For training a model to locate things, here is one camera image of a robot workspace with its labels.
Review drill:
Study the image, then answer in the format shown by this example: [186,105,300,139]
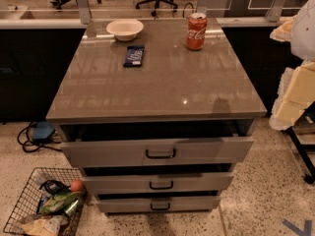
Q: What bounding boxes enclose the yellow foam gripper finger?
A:
[269,62,315,131]

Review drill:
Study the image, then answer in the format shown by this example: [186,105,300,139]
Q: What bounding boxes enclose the grey top drawer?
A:
[61,137,253,167]

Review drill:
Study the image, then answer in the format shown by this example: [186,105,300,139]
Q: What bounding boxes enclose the grey drawer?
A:
[61,137,253,167]
[83,172,233,195]
[96,196,221,213]

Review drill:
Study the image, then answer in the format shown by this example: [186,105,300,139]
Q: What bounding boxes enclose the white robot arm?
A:
[269,0,315,131]

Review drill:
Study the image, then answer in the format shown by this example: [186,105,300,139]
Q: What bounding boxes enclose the grey middle drawer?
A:
[83,172,233,195]

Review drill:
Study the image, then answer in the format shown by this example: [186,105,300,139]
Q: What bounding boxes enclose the grey drawer cabinet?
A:
[47,20,266,203]

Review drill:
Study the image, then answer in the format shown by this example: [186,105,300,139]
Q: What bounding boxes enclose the grey bottom drawer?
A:
[96,196,221,213]

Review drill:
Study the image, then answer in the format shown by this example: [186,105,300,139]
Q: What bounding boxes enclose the red coca-cola can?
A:
[186,13,208,50]

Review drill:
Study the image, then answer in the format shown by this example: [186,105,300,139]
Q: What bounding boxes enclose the dark blue snack bar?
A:
[123,45,145,67]

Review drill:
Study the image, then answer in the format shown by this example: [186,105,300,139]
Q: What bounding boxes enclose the white bowl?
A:
[106,19,144,41]

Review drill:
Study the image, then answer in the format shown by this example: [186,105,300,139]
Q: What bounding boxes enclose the orange ball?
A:
[70,179,83,192]

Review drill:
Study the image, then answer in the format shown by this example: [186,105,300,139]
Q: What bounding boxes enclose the green snack bag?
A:
[39,192,80,215]

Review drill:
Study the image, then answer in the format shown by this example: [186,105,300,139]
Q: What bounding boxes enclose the blue foot pedal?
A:
[31,122,55,142]

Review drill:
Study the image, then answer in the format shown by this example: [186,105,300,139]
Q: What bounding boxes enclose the black coiled item in basket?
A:
[40,180,70,195]

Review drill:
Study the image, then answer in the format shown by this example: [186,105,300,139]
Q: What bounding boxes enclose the yellow snack packet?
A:
[21,215,68,236]

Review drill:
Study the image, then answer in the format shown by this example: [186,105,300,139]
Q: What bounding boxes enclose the black cart frame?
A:
[285,103,315,184]

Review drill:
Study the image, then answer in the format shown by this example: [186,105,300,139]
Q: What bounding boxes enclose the black floor cable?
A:
[17,121,63,153]

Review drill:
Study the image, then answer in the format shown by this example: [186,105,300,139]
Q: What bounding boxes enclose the black wire basket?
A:
[3,167,81,236]

